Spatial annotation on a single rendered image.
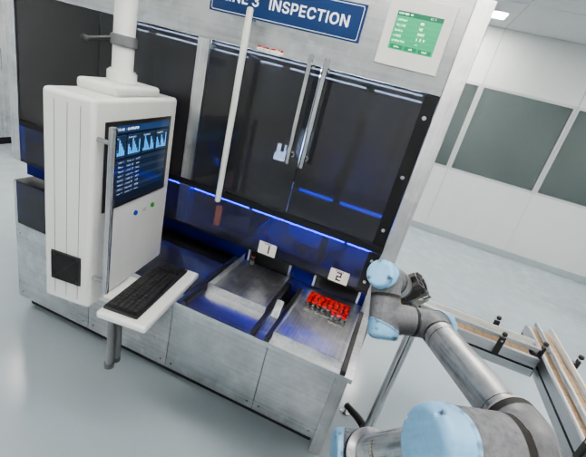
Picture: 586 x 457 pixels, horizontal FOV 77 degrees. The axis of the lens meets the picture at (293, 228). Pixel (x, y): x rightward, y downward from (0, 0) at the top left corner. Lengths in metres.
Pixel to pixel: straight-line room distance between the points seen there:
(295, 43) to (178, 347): 1.62
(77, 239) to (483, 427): 1.26
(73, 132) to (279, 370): 1.37
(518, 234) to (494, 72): 2.36
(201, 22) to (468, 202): 5.16
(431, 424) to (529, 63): 5.77
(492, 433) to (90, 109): 1.22
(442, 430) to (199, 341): 1.63
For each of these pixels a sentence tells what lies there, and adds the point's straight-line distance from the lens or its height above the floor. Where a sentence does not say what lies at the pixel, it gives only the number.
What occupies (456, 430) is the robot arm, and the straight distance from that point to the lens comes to 0.62.
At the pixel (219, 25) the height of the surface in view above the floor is 1.85.
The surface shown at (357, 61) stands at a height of 1.85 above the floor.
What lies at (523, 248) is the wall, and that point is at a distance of 6.55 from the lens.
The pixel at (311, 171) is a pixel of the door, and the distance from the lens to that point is 1.51.
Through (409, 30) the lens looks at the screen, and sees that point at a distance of 1.43.
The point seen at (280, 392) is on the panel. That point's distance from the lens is 2.05.
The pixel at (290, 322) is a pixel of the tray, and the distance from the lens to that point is 1.48.
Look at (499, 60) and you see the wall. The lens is 6.12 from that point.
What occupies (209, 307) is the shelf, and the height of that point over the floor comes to 0.88.
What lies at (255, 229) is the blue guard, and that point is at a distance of 1.65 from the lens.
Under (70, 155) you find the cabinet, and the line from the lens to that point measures 1.36.
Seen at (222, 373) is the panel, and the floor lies 0.23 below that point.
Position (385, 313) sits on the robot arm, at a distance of 0.94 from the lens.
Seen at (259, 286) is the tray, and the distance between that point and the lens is 1.64.
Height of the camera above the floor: 1.75
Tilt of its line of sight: 22 degrees down
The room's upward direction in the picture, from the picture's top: 15 degrees clockwise
